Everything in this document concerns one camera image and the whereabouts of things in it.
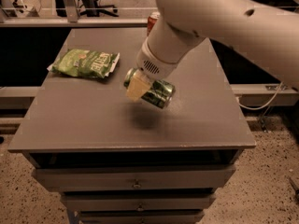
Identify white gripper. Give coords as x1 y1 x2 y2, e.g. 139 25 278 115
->
126 41 178 102

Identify green soda can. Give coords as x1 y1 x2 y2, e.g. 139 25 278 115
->
123 67 176 110

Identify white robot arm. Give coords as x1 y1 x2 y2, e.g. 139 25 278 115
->
127 0 299 101

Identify red cola can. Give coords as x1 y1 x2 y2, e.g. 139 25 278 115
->
147 11 160 35

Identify green chip bag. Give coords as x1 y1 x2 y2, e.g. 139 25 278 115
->
48 49 120 78

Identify grey drawer cabinet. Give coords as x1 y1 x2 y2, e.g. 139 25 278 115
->
7 26 257 224

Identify top grey drawer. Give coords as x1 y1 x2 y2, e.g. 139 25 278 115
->
32 165 235 192

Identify grey drawer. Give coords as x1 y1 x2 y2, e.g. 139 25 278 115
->
61 193 216 212
32 165 235 192
79 211 204 224

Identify middle grey drawer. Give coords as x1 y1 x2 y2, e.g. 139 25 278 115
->
61 193 216 212

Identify bottom grey drawer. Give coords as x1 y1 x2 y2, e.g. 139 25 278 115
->
79 211 204 224

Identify metal railing frame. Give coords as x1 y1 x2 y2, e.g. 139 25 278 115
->
0 0 299 28

